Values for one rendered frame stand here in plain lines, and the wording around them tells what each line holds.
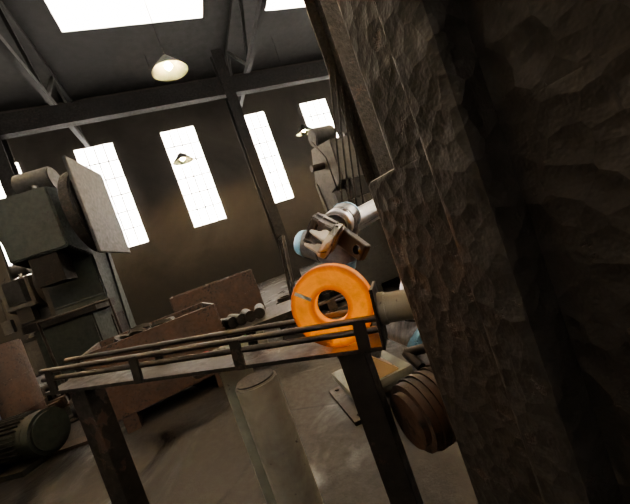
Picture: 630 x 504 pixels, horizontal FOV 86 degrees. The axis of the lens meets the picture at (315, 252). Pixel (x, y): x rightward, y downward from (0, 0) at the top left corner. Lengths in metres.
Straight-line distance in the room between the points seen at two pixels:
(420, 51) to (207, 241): 12.23
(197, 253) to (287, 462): 11.51
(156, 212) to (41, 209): 7.38
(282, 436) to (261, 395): 0.13
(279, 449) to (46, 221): 4.82
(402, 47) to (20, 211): 5.50
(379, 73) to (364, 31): 0.04
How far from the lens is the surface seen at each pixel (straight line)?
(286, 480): 1.09
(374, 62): 0.36
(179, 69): 7.08
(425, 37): 0.26
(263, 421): 1.01
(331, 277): 0.61
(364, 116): 3.92
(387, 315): 0.61
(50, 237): 5.46
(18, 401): 3.86
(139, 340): 2.79
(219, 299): 4.35
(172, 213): 12.58
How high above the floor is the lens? 0.83
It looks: 2 degrees down
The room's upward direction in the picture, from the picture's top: 20 degrees counter-clockwise
